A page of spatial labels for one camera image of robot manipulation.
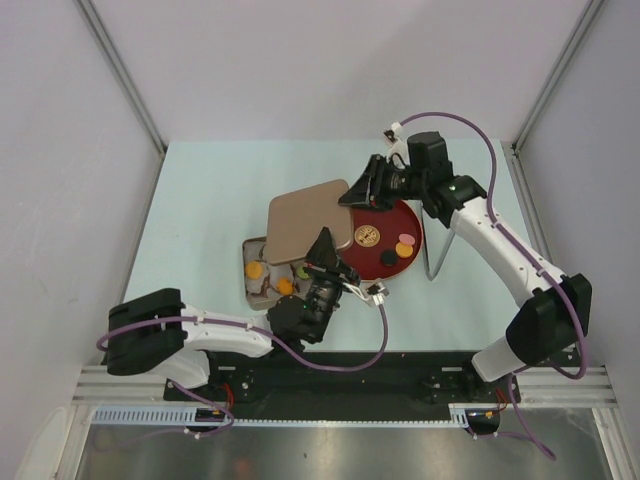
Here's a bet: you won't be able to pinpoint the orange biscuit cookie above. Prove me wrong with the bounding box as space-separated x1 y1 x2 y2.
395 242 414 259
245 261 264 280

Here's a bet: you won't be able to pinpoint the gold tin lid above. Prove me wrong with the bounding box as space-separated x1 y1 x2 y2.
263 179 354 265

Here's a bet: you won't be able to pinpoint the gold cookie tin box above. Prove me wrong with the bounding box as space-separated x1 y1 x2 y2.
242 235 301 313

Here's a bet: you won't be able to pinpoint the red round tray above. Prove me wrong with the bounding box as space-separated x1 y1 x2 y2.
341 200 423 281

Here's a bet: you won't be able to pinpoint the white cable duct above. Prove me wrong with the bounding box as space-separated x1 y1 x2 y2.
92 404 471 427

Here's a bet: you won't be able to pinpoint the black sandwich cookie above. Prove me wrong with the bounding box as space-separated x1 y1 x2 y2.
380 249 398 267

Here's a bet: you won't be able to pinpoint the pink sandwich cookie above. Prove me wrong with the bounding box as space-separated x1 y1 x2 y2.
398 233 416 246

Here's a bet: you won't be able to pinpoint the orange biscuit cookie right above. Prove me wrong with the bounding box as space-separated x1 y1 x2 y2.
395 242 414 259

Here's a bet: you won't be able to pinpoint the white paper cookie cups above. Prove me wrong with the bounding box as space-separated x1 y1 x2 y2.
243 238 306 300

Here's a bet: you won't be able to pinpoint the metal serving tongs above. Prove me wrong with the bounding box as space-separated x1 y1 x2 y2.
421 212 455 281

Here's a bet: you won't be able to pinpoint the orange fish-shaped cookie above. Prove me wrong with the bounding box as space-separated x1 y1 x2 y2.
276 277 295 296

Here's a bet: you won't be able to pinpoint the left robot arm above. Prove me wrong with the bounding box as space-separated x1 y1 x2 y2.
99 228 361 388

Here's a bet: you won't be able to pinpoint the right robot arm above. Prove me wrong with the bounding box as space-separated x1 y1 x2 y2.
338 131 592 382

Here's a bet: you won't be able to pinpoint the orange biscuit cookie bottom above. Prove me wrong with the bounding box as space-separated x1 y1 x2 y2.
245 261 264 280

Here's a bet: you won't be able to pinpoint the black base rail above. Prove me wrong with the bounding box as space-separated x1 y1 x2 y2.
194 351 520 422

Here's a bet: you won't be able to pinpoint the green sandwich cookie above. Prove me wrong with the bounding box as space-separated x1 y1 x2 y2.
296 266 309 279

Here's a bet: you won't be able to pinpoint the aluminium frame right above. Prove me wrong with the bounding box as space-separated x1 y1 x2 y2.
501 142 639 479

